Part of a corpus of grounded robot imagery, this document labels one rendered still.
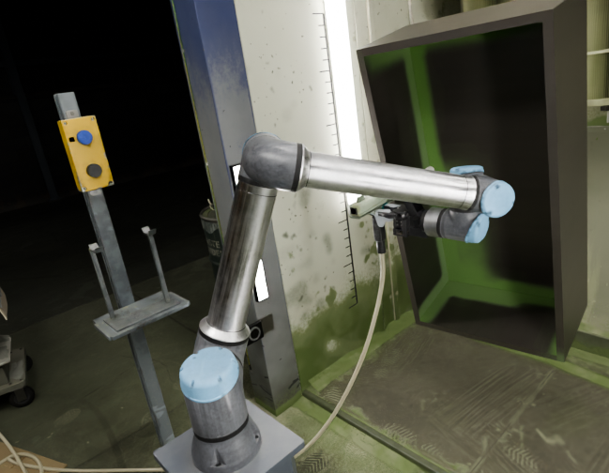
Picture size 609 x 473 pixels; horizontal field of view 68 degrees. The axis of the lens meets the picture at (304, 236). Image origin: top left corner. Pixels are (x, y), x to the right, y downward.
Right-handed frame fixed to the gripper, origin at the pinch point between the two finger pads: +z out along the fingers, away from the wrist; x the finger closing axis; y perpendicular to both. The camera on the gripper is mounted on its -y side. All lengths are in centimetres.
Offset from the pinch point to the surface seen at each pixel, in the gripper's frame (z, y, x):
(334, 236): 61, 39, 44
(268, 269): 64, 38, 0
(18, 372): 207, 97, -90
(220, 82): 67, -46, -1
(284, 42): 65, -56, 35
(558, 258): -49, 22, 28
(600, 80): -33, -17, 136
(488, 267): -10, 52, 66
